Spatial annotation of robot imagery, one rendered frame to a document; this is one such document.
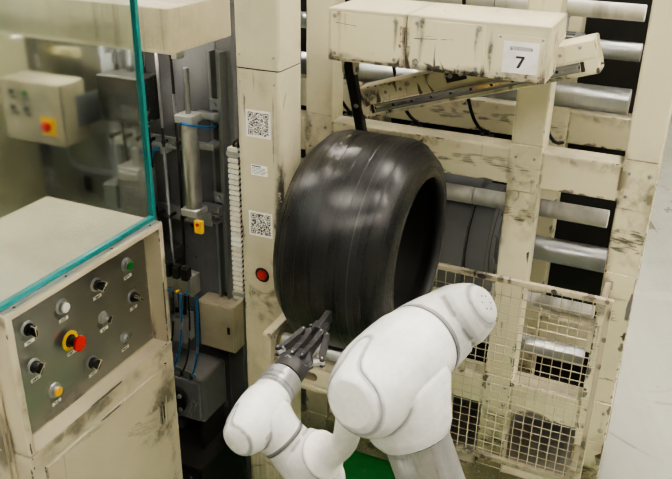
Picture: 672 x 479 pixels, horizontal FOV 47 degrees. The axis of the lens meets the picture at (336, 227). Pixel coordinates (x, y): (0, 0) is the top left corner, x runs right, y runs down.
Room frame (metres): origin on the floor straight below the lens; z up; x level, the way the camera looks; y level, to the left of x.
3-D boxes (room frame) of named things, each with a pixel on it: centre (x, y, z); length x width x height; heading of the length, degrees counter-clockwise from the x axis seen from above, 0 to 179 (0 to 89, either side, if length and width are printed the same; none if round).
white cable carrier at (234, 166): (2.05, 0.27, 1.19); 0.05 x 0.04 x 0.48; 156
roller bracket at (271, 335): (2.03, 0.10, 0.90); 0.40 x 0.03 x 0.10; 156
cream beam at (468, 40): (2.18, -0.29, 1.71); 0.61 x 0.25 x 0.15; 66
